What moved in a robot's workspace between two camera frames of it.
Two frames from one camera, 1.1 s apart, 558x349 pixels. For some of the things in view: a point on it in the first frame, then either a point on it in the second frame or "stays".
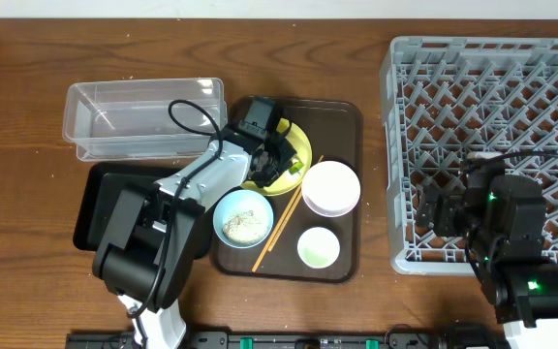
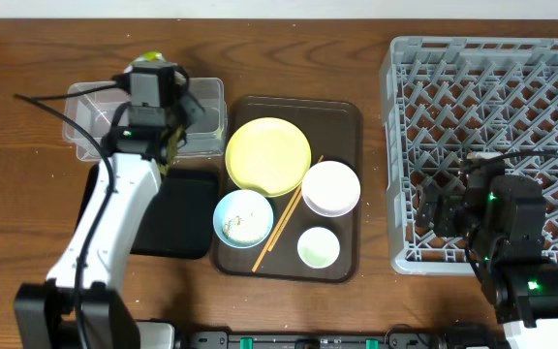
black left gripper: x=286 y=144 to x=192 y=107
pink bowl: x=330 y=188 stays
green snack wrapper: x=295 y=168 to x=152 y=55
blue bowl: x=243 y=219 stays
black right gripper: x=449 y=203 stays
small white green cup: x=318 y=247 stays
